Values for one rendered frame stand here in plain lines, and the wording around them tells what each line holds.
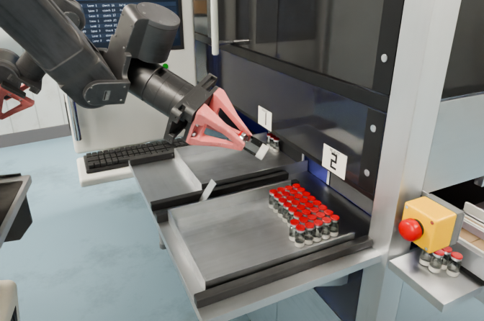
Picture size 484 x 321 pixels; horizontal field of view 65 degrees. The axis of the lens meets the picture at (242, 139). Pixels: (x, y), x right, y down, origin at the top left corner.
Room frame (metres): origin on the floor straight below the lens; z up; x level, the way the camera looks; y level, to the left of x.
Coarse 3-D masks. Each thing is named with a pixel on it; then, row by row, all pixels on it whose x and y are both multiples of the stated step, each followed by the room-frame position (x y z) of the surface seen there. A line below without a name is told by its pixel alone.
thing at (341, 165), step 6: (324, 144) 0.85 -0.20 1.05; (324, 150) 0.84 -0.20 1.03; (330, 150) 0.83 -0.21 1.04; (336, 150) 0.81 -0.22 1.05; (324, 156) 0.84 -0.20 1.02; (330, 156) 0.82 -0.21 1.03; (342, 156) 0.79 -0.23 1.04; (324, 162) 0.84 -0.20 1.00; (330, 162) 0.82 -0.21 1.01; (342, 162) 0.78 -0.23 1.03; (330, 168) 0.82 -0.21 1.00; (336, 168) 0.80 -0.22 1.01; (342, 168) 0.78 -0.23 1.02; (336, 174) 0.80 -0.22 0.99; (342, 174) 0.78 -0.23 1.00
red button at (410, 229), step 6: (402, 222) 0.58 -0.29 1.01; (408, 222) 0.57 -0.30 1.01; (414, 222) 0.57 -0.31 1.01; (402, 228) 0.58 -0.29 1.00; (408, 228) 0.57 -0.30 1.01; (414, 228) 0.56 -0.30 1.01; (420, 228) 0.56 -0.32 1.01; (402, 234) 0.57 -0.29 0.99; (408, 234) 0.56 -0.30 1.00; (414, 234) 0.56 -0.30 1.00; (420, 234) 0.56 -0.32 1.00; (408, 240) 0.56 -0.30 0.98; (414, 240) 0.56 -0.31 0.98
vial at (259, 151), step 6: (246, 138) 0.48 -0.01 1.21; (252, 138) 0.48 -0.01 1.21; (246, 144) 0.47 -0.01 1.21; (252, 144) 0.47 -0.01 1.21; (258, 144) 0.47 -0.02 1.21; (246, 150) 0.48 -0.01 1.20; (252, 150) 0.47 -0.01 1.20; (258, 150) 0.47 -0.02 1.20; (264, 150) 0.47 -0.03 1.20; (258, 156) 0.47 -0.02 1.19; (264, 156) 0.47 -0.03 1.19
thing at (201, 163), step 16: (176, 160) 1.10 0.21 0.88; (192, 160) 1.10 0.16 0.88; (208, 160) 1.10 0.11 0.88; (224, 160) 1.10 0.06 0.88; (240, 160) 1.10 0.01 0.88; (256, 160) 1.10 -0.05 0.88; (272, 160) 1.10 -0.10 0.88; (288, 160) 1.10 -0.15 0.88; (304, 160) 1.03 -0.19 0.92; (192, 176) 0.96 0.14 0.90; (208, 176) 0.99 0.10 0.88; (224, 176) 0.99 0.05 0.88; (240, 176) 0.94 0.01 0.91; (256, 176) 0.96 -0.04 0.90
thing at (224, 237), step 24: (240, 192) 0.85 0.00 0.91; (264, 192) 0.87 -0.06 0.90; (168, 216) 0.77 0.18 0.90; (192, 216) 0.79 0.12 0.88; (216, 216) 0.79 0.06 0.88; (240, 216) 0.79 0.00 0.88; (264, 216) 0.79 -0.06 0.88; (192, 240) 0.69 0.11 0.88; (216, 240) 0.69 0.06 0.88; (240, 240) 0.69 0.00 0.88; (264, 240) 0.69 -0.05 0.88; (288, 240) 0.69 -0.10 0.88; (336, 240) 0.66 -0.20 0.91; (192, 264) 0.60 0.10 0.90; (216, 264) 0.62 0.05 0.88; (240, 264) 0.62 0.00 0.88; (264, 264) 0.58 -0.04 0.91
